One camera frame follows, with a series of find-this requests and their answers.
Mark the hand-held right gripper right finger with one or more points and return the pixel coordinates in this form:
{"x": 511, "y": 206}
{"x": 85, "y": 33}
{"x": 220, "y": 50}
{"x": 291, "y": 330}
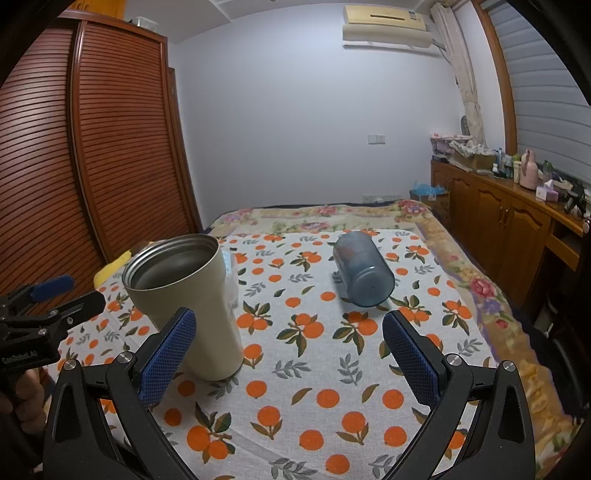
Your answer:
{"x": 411, "y": 362}

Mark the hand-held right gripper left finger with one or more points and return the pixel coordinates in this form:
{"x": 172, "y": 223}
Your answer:
{"x": 170, "y": 357}

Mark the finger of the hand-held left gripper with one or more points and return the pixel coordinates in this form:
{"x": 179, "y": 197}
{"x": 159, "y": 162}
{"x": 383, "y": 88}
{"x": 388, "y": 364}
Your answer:
{"x": 53, "y": 286}
{"x": 81, "y": 307}

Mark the blue translucent cup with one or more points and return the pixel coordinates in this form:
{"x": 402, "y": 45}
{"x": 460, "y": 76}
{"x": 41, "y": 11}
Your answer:
{"x": 362, "y": 270}

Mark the cream steel tumbler cup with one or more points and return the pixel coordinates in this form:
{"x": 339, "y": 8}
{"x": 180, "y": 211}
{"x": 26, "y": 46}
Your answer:
{"x": 214, "y": 318}

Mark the person's left hand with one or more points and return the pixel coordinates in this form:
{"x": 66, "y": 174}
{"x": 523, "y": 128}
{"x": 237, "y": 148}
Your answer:
{"x": 30, "y": 392}

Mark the yellow soft item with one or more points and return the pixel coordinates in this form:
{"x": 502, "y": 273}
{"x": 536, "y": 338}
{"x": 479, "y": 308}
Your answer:
{"x": 110, "y": 272}

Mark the orange print tablecloth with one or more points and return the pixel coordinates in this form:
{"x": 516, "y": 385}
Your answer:
{"x": 323, "y": 353}

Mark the black chair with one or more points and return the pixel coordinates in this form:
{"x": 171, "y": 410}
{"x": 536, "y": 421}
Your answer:
{"x": 554, "y": 318}

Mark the brown slatted wooden wardrobe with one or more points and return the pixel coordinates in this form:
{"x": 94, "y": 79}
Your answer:
{"x": 115, "y": 138}

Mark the long wooden cabinet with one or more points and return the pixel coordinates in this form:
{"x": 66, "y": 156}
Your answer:
{"x": 498, "y": 217}

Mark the floral blanket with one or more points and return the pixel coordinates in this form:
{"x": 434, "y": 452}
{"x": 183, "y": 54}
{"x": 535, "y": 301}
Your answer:
{"x": 323, "y": 216}

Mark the blue plastic bag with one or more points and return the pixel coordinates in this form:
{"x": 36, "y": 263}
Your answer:
{"x": 427, "y": 190}

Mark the cardboard box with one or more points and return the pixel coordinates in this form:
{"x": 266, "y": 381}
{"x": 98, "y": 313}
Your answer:
{"x": 475, "y": 159}

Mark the pink tissue box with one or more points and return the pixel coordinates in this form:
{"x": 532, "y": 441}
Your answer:
{"x": 548, "y": 192}

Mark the stack of folded cloths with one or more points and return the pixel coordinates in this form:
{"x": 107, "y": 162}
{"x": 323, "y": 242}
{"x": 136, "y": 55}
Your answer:
{"x": 443, "y": 144}

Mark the pink thermos flask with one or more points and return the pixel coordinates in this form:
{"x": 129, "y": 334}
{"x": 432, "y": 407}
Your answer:
{"x": 528, "y": 170}

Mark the beige curtain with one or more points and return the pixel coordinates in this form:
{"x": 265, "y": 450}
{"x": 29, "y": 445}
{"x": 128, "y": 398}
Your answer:
{"x": 466, "y": 83}

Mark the grey window blind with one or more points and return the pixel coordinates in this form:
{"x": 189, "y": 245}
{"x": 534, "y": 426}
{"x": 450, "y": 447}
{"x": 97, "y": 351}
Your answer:
{"x": 540, "y": 83}

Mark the white wall socket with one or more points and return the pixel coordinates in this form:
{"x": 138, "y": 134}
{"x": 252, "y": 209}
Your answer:
{"x": 382, "y": 198}

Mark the white wall switch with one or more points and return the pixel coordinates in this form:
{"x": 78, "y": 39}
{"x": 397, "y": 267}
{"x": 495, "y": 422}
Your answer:
{"x": 376, "y": 139}

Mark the wall air conditioner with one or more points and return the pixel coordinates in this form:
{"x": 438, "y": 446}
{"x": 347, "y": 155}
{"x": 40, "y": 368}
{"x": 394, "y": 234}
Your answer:
{"x": 388, "y": 25}

